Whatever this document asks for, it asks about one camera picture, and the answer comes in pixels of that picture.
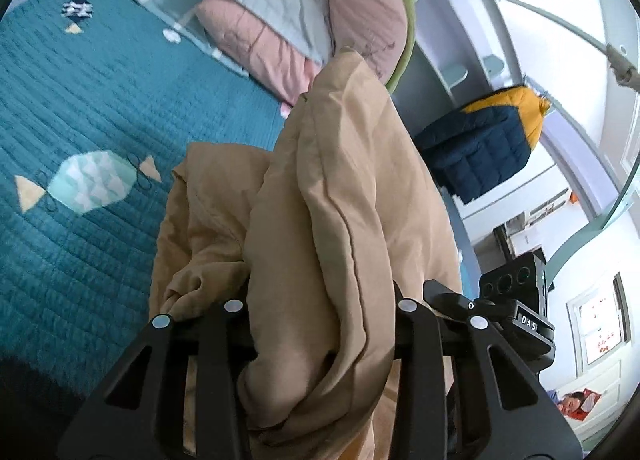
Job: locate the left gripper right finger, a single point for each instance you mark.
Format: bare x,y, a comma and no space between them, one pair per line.
464,393

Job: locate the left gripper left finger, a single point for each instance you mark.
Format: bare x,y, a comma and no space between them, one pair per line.
136,411

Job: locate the tan jacket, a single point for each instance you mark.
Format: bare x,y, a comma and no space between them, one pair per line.
322,233

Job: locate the white cabinet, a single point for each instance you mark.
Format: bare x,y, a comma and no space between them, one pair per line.
601,326

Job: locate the navy yellow puffer jacket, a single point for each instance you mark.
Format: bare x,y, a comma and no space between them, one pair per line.
473,149

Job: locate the teal quilted bedspread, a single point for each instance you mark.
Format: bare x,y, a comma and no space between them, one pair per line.
97,108

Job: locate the pink quilt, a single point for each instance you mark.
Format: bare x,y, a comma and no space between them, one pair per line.
284,44

